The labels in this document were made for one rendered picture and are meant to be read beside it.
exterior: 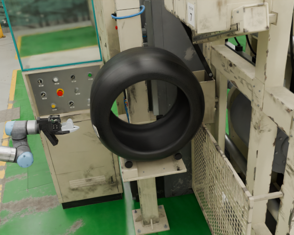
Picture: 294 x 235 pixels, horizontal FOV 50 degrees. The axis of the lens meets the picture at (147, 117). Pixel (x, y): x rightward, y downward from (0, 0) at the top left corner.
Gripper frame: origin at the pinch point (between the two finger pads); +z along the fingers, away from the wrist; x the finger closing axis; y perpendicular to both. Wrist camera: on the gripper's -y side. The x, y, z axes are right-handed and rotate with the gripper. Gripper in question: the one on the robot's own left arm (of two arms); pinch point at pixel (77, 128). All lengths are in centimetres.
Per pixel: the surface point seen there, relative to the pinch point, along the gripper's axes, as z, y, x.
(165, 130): 52, -11, 13
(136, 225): 39, -107, 31
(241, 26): 63, 62, -42
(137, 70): 30.0, 36.4, -11.6
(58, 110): -18, -22, 68
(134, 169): 30.3, -22.5, -8.2
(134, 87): 34.0, 11.2, 28.4
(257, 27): 68, 63, -44
